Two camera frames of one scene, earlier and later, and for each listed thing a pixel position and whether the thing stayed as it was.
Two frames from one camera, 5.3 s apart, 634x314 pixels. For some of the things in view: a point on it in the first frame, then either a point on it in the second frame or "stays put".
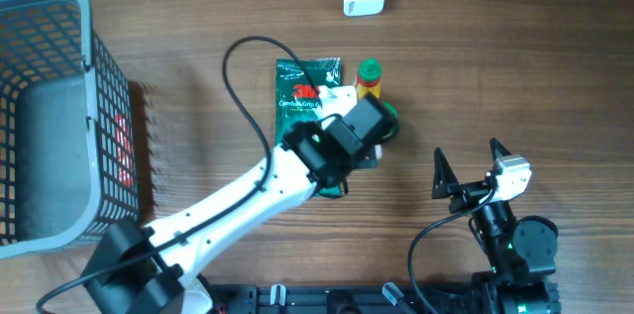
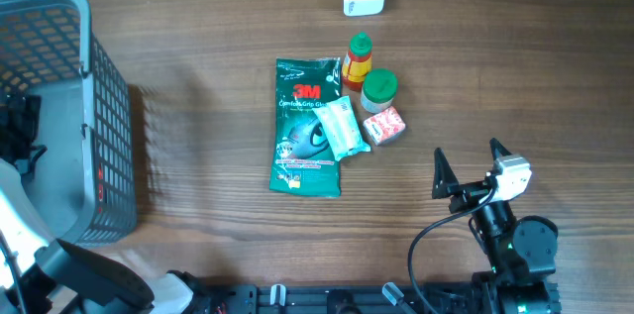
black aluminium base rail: (467, 298) stays put
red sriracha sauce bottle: (369, 77) → (358, 61)
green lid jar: (391, 110) → (379, 87)
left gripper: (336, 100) → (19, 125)
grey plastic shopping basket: (68, 152) stays put
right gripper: (445, 184) stays put
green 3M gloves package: (295, 95) stays put
